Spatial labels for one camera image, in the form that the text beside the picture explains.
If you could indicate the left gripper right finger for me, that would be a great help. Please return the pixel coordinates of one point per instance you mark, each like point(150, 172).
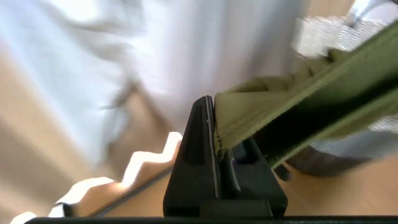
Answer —
point(255, 183)

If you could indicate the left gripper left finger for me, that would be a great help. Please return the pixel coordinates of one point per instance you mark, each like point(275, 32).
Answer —
point(189, 186)

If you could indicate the green garment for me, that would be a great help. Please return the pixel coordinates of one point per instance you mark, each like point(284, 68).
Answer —
point(242, 115)

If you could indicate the pale grey shorts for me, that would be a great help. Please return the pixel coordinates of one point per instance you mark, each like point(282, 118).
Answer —
point(186, 46)

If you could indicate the white laundry basket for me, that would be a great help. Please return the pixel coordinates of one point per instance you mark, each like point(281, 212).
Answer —
point(329, 34)

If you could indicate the beige curtain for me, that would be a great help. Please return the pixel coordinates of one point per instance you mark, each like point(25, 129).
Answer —
point(31, 161)

